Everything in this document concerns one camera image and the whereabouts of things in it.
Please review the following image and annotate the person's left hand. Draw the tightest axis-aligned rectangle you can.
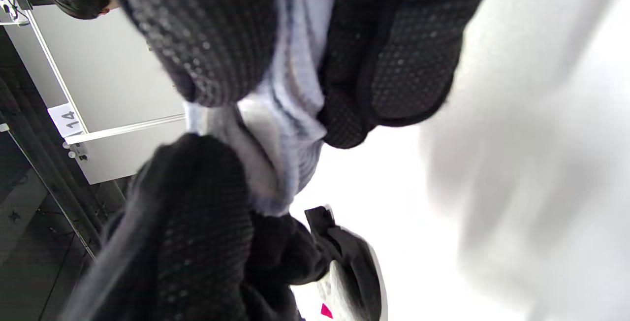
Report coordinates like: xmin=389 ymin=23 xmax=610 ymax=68
xmin=59 ymin=133 xmax=331 ymax=321

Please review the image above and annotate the person's right hand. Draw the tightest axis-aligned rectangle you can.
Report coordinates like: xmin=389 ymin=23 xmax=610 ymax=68
xmin=94 ymin=0 xmax=495 ymax=149

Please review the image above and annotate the black sock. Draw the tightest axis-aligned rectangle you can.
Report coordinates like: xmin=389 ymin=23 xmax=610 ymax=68
xmin=304 ymin=206 xmax=387 ymax=321

